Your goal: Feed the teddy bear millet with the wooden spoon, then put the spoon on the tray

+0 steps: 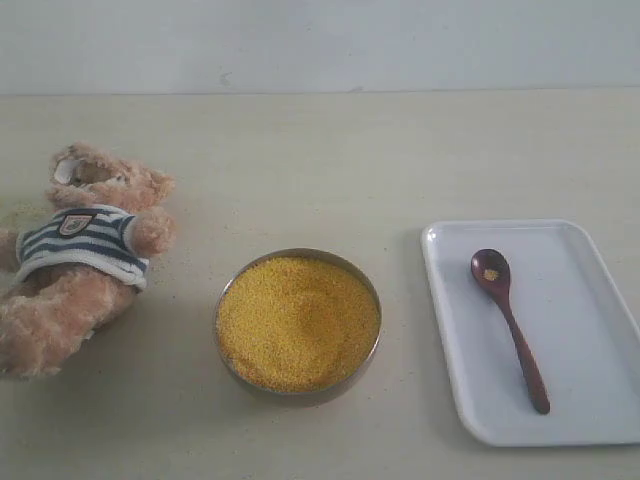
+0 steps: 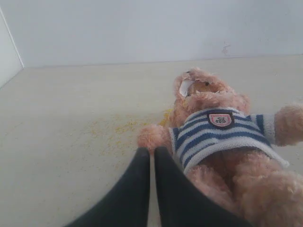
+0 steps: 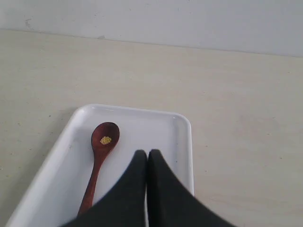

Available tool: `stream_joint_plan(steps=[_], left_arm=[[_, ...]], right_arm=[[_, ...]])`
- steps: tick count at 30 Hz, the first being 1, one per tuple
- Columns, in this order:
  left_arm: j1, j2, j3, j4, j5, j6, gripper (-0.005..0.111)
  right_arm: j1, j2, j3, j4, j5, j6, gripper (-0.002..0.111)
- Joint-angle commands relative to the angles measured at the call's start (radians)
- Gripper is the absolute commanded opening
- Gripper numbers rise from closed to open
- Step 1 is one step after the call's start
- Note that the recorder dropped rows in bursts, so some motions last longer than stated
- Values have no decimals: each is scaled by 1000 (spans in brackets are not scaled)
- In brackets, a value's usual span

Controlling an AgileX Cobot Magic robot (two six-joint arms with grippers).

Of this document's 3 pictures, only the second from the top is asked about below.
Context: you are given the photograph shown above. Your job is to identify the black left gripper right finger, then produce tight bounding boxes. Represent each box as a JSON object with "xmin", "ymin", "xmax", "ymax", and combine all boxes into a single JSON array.
[{"xmin": 154, "ymin": 147, "xmax": 251, "ymax": 227}]

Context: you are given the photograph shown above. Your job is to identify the spilled yellow millet grains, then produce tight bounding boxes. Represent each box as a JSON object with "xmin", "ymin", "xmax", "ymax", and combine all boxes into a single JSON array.
[{"xmin": 89, "ymin": 109, "xmax": 172, "ymax": 157}]

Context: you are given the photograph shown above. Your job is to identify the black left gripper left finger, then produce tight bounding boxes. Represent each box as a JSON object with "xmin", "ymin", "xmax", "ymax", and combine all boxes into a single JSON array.
[{"xmin": 67, "ymin": 148, "xmax": 150, "ymax": 227}]

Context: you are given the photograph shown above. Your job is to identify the pink teddy bear striped sweater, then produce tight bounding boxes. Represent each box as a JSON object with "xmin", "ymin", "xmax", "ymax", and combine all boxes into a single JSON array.
[{"xmin": 137, "ymin": 68, "xmax": 303, "ymax": 227}]

